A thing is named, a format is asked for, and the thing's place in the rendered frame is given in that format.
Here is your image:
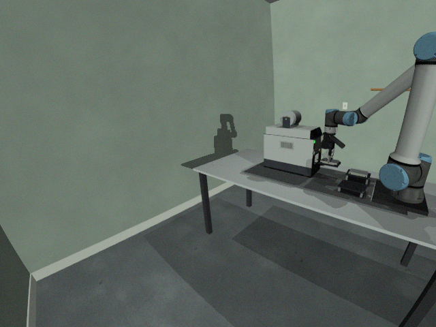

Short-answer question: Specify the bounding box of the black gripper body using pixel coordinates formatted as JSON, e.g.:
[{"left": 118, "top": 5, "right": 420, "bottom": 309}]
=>
[{"left": 321, "top": 132, "right": 336, "bottom": 150}]

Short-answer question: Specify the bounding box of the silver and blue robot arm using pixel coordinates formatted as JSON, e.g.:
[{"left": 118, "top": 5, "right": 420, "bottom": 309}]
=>
[{"left": 324, "top": 32, "right": 436, "bottom": 204}]

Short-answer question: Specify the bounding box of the grey cylinder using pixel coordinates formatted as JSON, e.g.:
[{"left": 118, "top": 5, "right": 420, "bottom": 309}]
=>
[{"left": 280, "top": 110, "right": 302, "bottom": 125}]

